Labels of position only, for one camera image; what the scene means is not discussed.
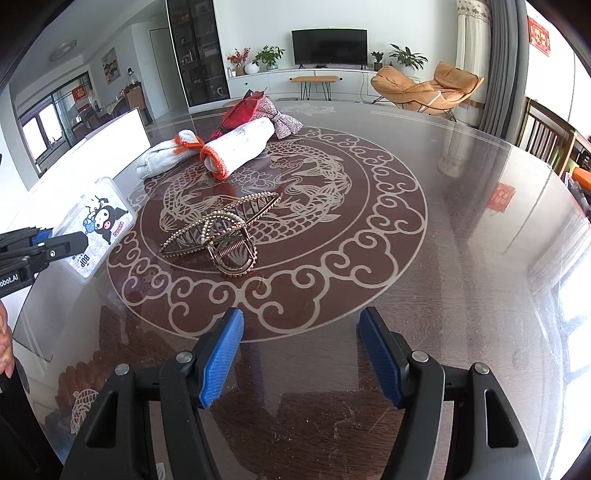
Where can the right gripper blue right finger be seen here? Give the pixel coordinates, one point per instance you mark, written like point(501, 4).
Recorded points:
point(414, 382)

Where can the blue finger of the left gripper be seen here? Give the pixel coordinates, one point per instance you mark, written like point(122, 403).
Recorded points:
point(22, 238)
point(55, 248)

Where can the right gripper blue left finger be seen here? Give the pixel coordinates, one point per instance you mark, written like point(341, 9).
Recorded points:
point(190, 382)

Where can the clear plastic case with sticker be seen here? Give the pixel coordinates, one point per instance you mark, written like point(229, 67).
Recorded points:
point(104, 216)

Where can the white knit glove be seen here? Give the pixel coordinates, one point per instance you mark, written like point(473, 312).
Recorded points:
point(167, 154)

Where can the gold pearl hair claw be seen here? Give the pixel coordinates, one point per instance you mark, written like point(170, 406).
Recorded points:
point(224, 234)

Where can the white glove orange cuff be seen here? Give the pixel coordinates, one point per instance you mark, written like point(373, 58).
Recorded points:
point(225, 154)

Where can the red gift pouch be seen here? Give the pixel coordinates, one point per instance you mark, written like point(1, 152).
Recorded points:
point(245, 111)

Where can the floral fabric bow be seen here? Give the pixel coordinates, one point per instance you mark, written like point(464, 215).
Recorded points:
point(284, 125)

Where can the person's left hand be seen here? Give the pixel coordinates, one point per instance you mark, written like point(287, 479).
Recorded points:
point(7, 360)

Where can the white cardboard box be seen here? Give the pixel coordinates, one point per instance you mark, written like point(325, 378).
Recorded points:
point(105, 153)

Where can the red flowers in vase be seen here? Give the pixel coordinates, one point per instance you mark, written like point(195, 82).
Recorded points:
point(238, 60)

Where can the dark glass display cabinet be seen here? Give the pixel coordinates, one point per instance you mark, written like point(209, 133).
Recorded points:
point(195, 43)

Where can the green potted plant left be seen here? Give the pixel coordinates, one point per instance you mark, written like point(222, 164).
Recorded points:
point(269, 56)

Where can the green potted plant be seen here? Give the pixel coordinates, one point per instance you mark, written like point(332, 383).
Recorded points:
point(409, 62)
point(269, 56)

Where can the wooden dining chair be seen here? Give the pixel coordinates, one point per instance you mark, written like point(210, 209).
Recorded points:
point(546, 136)

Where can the small wooden bench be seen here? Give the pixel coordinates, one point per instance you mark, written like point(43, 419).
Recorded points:
point(323, 81)

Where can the grey curtain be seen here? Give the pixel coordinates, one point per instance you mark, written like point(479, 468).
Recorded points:
point(508, 69)

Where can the orange lounge chair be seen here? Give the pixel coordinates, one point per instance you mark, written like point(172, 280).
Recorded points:
point(449, 88)

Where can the white tv console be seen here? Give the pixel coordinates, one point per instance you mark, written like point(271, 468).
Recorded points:
point(354, 86)

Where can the green potted plant right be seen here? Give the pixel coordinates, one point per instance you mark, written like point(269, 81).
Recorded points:
point(409, 62)

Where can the black flat television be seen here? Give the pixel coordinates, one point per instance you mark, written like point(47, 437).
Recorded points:
point(330, 46)

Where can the wall painting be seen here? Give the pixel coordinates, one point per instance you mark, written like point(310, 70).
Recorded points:
point(110, 66)

